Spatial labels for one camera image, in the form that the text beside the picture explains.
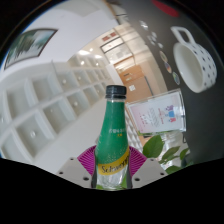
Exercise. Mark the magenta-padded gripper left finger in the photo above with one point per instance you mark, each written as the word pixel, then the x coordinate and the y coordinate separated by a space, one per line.
pixel 72 170

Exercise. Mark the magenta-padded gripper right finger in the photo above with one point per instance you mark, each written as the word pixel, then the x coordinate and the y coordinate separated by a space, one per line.
pixel 150 170

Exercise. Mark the green plastic drink bottle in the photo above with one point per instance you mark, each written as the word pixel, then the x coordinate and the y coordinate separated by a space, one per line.
pixel 111 140

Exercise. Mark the potted green leafy plant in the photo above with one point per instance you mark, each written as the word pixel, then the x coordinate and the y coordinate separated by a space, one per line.
pixel 153 146

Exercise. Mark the clear acrylic sign stand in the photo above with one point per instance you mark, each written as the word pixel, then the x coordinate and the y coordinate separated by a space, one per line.
pixel 156 115

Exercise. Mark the recessed ceiling lights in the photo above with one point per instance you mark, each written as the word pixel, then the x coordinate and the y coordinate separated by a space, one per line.
pixel 76 103

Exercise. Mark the small round printed sticker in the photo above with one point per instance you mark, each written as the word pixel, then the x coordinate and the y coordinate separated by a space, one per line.
pixel 168 67
pixel 176 78
pixel 163 56

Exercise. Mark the white polka dot mug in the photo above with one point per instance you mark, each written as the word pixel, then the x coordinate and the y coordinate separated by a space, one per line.
pixel 190 66

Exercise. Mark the framed landscape picture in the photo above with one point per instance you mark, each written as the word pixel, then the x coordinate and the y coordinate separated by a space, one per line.
pixel 28 46

